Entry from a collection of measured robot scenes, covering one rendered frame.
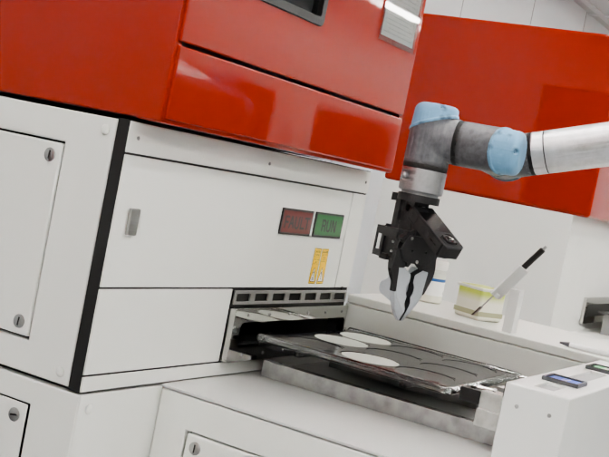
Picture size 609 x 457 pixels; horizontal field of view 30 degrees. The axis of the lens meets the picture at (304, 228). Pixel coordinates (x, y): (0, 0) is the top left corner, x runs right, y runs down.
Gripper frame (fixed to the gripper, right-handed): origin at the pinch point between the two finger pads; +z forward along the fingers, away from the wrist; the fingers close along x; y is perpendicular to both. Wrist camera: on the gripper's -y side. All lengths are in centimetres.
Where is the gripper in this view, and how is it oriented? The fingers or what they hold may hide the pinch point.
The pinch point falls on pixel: (402, 314)
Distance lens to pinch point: 191.2
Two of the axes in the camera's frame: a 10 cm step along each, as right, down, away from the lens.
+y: -5.3, -1.5, 8.3
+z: -2.0, 9.8, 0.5
